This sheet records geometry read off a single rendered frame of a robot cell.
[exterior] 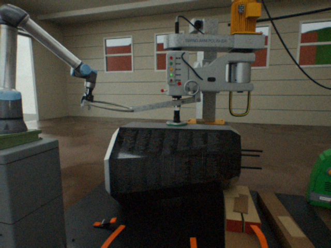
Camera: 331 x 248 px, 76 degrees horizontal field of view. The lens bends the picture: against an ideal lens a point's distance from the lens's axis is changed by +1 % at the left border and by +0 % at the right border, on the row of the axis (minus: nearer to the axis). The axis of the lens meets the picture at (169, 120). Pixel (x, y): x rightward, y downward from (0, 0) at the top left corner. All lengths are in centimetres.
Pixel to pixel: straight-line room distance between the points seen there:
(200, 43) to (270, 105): 622
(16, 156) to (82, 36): 914
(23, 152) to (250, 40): 204
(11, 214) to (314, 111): 810
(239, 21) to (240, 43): 22
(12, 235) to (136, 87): 772
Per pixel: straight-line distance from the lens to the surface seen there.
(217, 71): 216
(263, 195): 251
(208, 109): 279
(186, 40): 212
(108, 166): 201
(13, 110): 168
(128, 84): 907
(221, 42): 219
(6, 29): 194
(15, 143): 167
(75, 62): 186
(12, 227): 168
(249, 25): 234
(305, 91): 832
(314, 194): 274
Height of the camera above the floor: 121
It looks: 8 degrees down
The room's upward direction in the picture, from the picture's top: straight up
